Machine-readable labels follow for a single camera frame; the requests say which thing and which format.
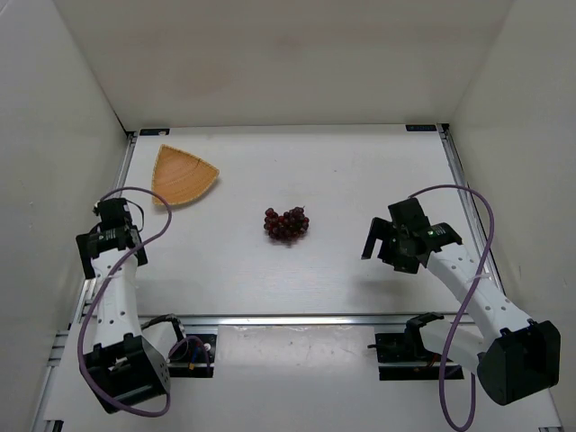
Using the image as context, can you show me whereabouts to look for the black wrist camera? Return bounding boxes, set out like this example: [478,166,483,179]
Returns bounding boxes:
[388,198,430,232]
[91,198,132,232]

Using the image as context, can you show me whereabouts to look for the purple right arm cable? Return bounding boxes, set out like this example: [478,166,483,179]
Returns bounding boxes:
[408,184,496,430]

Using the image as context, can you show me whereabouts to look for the dark red fake grapes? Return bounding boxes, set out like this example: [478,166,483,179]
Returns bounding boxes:
[263,206,310,244]

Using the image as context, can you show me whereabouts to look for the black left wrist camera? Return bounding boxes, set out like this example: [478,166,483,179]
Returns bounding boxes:
[91,198,132,232]

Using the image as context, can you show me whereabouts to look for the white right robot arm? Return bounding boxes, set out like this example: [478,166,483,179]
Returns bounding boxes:
[362,218,561,406]

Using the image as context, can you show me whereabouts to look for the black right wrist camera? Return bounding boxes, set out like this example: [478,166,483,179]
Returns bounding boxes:
[388,198,430,232]

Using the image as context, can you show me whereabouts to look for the aluminium table rail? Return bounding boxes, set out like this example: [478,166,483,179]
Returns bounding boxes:
[436,123,505,293]
[29,130,140,431]
[134,312,478,329]

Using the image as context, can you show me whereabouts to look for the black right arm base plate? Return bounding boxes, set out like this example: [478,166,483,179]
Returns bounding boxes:
[368,333,440,382]

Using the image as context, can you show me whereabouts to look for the aluminium left table rail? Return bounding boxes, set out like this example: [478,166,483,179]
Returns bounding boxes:
[29,130,140,431]

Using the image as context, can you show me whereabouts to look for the aluminium right table rail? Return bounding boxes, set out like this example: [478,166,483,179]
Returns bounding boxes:
[436,123,505,293]

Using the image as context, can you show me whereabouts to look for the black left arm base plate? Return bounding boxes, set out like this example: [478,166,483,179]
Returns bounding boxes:
[168,334,217,379]

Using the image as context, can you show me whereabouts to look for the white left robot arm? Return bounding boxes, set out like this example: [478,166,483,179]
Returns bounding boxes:
[76,228,185,419]

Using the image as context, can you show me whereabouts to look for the woven triangular fruit basket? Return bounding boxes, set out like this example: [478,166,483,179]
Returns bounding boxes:
[151,144,220,206]

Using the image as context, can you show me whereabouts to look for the aluminium front table rail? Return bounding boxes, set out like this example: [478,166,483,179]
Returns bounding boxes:
[134,312,478,329]

